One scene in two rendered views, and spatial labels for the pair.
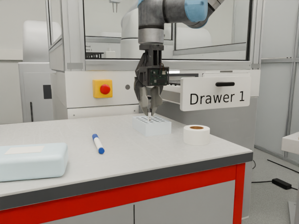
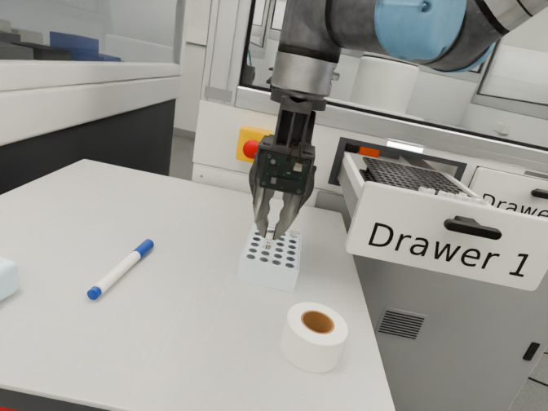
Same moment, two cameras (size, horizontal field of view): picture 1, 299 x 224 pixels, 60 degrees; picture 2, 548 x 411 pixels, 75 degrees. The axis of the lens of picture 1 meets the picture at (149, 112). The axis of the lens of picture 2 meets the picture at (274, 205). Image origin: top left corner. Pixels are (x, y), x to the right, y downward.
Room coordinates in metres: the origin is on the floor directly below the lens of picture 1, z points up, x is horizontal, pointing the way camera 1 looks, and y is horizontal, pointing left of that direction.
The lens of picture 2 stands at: (0.35, -0.19, 1.06)
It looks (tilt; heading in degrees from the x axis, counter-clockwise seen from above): 22 degrees down; 24
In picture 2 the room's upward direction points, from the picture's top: 12 degrees clockwise
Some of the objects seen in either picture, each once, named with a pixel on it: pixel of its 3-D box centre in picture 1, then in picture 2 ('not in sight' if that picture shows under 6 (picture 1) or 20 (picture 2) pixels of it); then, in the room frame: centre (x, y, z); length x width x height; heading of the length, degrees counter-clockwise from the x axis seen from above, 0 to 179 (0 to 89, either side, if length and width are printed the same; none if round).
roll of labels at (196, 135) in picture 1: (196, 134); (313, 335); (0.68, -0.13, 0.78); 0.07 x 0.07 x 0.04
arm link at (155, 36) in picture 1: (151, 38); (305, 77); (0.78, -0.01, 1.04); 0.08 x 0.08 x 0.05
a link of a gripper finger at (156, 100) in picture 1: (157, 101); (287, 217); (0.79, -0.02, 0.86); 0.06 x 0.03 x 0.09; 22
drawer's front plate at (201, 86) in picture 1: (217, 92); (452, 237); (0.90, -0.24, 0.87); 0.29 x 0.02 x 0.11; 114
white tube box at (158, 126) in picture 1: (151, 124); (271, 254); (0.81, 0.00, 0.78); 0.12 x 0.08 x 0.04; 22
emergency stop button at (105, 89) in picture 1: (104, 89); (252, 148); (1.01, 0.17, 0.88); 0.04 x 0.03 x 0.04; 114
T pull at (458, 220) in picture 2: (222, 83); (468, 225); (0.88, -0.25, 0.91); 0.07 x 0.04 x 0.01; 114
